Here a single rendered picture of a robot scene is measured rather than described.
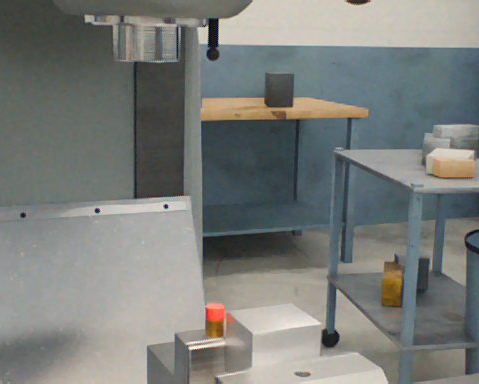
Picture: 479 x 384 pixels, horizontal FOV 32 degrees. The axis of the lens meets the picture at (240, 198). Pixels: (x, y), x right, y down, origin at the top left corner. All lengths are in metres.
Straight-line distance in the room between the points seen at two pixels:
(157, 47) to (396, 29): 5.11
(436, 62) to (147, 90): 4.92
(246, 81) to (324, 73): 0.54
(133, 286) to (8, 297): 0.14
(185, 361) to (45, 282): 0.30
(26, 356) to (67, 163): 0.22
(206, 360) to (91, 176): 0.36
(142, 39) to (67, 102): 0.40
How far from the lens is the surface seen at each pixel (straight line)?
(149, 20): 0.55
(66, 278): 0.95
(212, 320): 0.69
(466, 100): 6.00
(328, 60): 5.39
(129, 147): 0.98
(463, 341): 2.85
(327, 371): 0.64
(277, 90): 4.54
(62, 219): 0.97
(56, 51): 0.96
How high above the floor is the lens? 1.30
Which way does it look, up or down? 12 degrees down
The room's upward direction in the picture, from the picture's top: 1 degrees clockwise
